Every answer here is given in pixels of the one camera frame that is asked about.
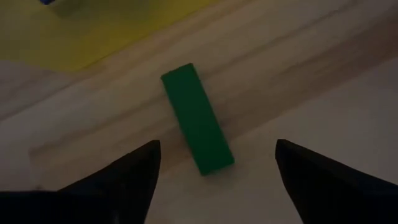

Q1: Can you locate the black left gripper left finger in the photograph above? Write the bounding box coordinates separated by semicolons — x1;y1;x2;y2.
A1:
0;139;162;224

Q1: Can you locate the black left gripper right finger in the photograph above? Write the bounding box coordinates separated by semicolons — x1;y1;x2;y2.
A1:
274;138;398;224

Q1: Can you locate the green wooden block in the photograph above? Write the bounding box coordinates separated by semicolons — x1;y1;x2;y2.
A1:
159;62;236;177

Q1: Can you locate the yellow translucent plastic bin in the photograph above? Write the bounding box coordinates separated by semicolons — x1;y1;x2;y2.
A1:
0;0;220;74

